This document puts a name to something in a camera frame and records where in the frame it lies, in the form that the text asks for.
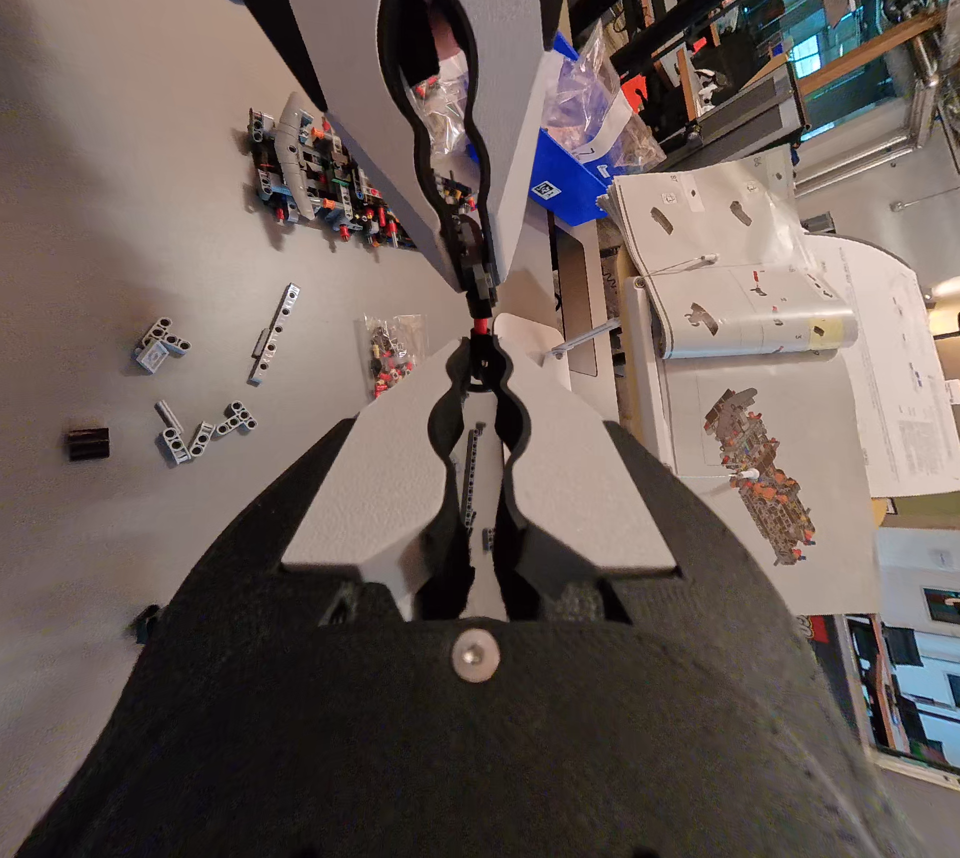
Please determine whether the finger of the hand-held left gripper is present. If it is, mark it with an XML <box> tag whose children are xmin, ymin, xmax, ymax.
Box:
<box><xmin>431</xmin><ymin>0</ymin><xmax>554</xmax><ymax>286</ymax></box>
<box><xmin>258</xmin><ymin>0</ymin><xmax>464</xmax><ymax>298</ymax></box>

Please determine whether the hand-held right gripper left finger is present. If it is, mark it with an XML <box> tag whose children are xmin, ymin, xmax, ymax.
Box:
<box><xmin>279</xmin><ymin>336</ymin><xmax>475</xmax><ymax>622</ymax></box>

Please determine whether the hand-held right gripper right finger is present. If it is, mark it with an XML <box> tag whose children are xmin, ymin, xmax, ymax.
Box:
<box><xmin>487</xmin><ymin>335</ymin><xmax>684</xmax><ymax>622</ymax></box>

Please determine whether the colourful lego chassis assembly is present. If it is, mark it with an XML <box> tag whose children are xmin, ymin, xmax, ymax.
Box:
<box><xmin>246</xmin><ymin>91</ymin><xmax>481</xmax><ymax>253</ymax></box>

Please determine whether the clear bag of lego pins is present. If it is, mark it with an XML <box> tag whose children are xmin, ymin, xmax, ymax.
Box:
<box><xmin>362</xmin><ymin>312</ymin><xmax>429</xmax><ymax>401</ymax></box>

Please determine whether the group of light grey lego pieces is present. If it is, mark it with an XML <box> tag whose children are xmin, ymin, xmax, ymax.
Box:
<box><xmin>135</xmin><ymin>282</ymin><xmax>303</xmax><ymax>465</ymax></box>

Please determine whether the lego instruction booklet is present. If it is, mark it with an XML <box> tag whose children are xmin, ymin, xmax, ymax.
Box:
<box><xmin>596</xmin><ymin>145</ymin><xmax>960</xmax><ymax>619</ymax></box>

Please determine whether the person's left hand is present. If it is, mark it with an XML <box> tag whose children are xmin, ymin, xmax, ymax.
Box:
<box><xmin>420</xmin><ymin>0</ymin><xmax>472</xmax><ymax>75</ymax></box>

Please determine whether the large clear plastic bag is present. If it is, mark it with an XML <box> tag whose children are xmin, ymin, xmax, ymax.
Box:
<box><xmin>538</xmin><ymin>21</ymin><xmax>670</xmax><ymax>178</ymax></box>

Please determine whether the clear bag white label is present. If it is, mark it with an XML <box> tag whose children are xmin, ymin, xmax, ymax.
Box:
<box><xmin>405</xmin><ymin>57</ymin><xmax>481</xmax><ymax>163</ymax></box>

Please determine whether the blue plastic bin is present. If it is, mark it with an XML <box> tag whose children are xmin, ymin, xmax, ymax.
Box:
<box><xmin>465</xmin><ymin>29</ymin><xmax>615</xmax><ymax>229</ymax></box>

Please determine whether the framed poster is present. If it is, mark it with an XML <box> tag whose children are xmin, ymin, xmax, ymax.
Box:
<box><xmin>840</xmin><ymin>610</ymin><xmax>960</xmax><ymax>775</ymax></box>

